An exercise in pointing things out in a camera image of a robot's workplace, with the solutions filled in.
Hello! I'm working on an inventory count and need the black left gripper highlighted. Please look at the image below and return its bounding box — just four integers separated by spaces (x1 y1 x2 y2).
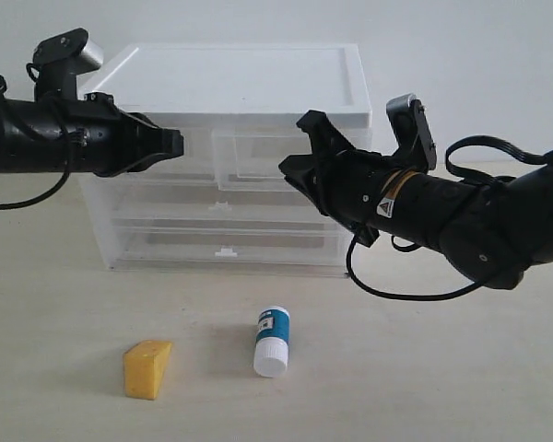
74 92 184 178

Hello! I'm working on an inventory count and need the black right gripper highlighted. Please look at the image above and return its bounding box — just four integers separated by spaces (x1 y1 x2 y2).
278 110 396 247

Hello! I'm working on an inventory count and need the blue white glue stick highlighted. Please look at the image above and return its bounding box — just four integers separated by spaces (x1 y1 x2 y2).
253 306 290 378

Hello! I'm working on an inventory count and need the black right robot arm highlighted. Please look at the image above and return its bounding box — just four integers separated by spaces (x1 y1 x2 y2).
279 109 553 290

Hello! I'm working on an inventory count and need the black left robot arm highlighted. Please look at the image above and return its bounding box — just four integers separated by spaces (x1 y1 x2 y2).
0 92 184 178

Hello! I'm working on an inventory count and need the clear middle wide drawer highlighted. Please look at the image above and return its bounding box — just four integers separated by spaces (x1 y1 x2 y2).
81 179 330 223

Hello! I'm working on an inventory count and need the clear wide drawer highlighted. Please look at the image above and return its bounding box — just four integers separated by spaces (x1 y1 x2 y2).
113 218 349 268
81 179 330 223

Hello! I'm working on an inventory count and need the white plastic drawer cabinet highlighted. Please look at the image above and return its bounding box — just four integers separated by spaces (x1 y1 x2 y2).
78 43 372 276

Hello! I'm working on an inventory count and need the clear bottom wide drawer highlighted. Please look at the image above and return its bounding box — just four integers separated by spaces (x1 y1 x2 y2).
113 218 349 268

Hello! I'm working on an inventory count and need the yellow cheese wedge block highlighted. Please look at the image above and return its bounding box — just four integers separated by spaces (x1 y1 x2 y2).
123 340 173 401

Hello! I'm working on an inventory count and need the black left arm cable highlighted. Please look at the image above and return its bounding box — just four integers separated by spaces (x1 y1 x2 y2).
0 73 87 212

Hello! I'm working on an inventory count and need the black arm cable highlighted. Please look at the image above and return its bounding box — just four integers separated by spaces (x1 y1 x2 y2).
0 73 87 212
345 135 549 303

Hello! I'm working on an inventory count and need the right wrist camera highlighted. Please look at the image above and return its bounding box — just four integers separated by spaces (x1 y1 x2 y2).
385 93 437 173

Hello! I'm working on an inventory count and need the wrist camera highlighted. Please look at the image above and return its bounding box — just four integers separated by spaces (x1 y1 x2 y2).
27 28 104 101
385 93 437 173

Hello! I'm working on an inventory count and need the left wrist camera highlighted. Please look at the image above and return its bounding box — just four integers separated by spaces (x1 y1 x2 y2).
27 28 104 101

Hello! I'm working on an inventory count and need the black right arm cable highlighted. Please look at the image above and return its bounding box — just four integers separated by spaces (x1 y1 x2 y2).
345 135 549 303

